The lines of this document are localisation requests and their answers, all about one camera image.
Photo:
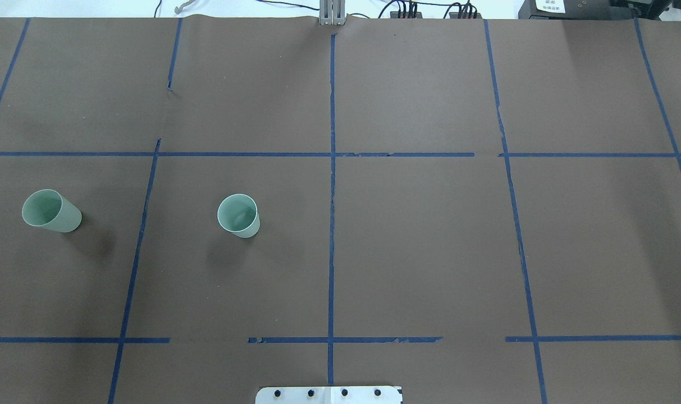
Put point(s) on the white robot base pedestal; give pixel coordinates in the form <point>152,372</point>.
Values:
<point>331,394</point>

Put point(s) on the black power strip left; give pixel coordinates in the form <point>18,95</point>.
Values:
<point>406,11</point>

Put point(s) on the black power strip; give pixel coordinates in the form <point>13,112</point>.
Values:
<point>462,11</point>
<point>406,11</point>

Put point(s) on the black box with label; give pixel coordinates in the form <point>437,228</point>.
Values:
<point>565,10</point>

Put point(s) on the aluminium profile post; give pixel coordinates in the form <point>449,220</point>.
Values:
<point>332,12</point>

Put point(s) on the mint green cup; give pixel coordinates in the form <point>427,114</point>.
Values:
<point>238,214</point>
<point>48,209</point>

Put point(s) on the black power strip right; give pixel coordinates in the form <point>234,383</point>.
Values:
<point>462,11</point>

